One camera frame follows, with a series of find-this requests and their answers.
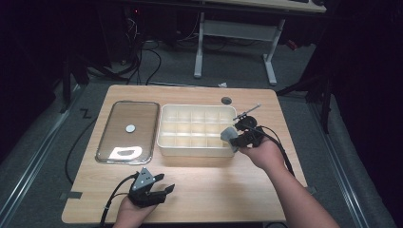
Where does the person's right hand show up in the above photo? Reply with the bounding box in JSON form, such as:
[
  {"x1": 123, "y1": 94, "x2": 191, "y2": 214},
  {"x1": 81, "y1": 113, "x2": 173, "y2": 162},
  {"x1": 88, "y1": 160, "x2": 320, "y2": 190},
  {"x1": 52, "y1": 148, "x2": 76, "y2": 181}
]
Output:
[{"x1": 239, "y1": 138, "x2": 287, "y2": 173}]

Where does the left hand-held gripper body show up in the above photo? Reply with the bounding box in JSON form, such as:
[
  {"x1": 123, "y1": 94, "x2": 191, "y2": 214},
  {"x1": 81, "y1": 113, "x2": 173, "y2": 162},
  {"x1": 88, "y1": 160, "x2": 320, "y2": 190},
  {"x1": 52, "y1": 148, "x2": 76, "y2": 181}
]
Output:
[{"x1": 127, "y1": 166, "x2": 167, "y2": 209}]

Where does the metal floor rail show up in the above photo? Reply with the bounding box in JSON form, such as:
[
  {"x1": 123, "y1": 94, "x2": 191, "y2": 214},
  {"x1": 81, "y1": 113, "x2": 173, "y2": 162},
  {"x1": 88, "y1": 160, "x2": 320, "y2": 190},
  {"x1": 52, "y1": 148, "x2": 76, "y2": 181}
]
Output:
[
  {"x1": 307, "y1": 101, "x2": 371, "y2": 228},
  {"x1": 0, "y1": 84, "x2": 84, "y2": 224}
]

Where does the white metal desk frame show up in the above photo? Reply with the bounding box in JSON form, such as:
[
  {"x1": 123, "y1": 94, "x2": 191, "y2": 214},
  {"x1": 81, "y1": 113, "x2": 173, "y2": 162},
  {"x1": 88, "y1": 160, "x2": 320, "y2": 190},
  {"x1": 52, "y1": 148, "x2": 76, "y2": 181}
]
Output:
[{"x1": 193, "y1": 0, "x2": 327, "y2": 86}]

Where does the black floor cable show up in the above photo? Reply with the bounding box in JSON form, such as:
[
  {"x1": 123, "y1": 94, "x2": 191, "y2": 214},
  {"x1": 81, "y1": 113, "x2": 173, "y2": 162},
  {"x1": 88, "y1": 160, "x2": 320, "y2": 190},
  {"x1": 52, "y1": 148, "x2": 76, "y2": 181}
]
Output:
[{"x1": 64, "y1": 116, "x2": 99, "y2": 185}]

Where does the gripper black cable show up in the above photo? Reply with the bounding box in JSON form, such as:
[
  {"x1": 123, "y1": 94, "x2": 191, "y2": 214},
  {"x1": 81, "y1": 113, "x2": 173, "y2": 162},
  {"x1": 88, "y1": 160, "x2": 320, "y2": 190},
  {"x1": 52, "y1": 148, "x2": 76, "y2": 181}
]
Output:
[
  {"x1": 99, "y1": 172, "x2": 141, "y2": 228},
  {"x1": 243, "y1": 123, "x2": 297, "y2": 178}
]

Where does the bundle of black cables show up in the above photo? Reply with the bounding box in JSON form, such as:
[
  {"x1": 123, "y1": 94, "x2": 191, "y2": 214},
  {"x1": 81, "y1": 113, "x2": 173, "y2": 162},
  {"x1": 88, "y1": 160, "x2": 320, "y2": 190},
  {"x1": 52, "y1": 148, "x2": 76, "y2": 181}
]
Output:
[{"x1": 122, "y1": 12, "x2": 163, "y2": 86}]

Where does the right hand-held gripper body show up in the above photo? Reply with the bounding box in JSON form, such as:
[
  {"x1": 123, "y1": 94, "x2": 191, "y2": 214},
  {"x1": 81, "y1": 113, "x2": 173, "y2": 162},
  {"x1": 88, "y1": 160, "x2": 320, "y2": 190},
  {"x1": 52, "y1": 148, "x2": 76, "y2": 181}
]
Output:
[{"x1": 233, "y1": 103, "x2": 266, "y2": 148}]

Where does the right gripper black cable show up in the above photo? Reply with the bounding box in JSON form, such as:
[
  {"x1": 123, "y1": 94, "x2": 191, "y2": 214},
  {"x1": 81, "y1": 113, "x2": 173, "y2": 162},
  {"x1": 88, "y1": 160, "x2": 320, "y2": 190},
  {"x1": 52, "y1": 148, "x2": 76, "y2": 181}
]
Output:
[{"x1": 243, "y1": 123, "x2": 297, "y2": 178}]

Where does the person's left hand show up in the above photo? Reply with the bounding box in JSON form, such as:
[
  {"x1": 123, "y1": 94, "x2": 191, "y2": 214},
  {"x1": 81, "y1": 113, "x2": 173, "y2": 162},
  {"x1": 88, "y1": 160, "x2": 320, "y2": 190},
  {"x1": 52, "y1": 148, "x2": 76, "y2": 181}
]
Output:
[{"x1": 113, "y1": 196, "x2": 160, "y2": 228}]

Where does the transparent plastic box lid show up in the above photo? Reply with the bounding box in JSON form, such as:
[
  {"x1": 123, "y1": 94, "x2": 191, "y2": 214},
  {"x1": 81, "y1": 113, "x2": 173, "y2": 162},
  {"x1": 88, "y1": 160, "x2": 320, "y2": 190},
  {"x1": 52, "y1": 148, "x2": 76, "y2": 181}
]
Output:
[{"x1": 95, "y1": 100, "x2": 161, "y2": 165}]

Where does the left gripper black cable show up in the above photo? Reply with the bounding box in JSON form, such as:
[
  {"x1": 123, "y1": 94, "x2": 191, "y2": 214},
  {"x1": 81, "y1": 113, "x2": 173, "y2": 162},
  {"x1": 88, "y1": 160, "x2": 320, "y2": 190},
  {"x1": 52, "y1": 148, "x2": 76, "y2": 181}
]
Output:
[{"x1": 99, "y1": 172, "x2": 141, "y2": 228}]

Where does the black metal stand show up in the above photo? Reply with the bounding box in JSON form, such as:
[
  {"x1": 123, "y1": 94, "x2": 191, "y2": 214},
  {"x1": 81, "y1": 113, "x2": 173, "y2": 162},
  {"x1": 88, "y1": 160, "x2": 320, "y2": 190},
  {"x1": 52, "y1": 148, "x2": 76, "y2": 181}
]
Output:
[
  {"x1": 276, "y1": 60, "x2": 337, "y2": 135},
  {"x1": 59, "y1": 55, "x2": 90, "y2": 114}
]

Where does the white compartment storage box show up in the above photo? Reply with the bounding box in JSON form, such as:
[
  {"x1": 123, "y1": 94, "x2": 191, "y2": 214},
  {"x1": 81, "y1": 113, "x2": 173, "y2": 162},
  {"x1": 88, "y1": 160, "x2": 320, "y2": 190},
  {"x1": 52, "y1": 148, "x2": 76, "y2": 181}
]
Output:
[{"x1": 156, "y1": 104, "x2": 240, "y2": 159}]

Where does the grey sock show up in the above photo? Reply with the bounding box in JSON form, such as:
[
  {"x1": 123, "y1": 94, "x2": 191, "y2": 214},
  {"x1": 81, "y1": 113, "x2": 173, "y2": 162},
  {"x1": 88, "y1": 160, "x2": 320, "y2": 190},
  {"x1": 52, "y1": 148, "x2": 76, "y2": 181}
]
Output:
[{"x1": 220, "y1": 125, "x2": 240, "y2": 143}]

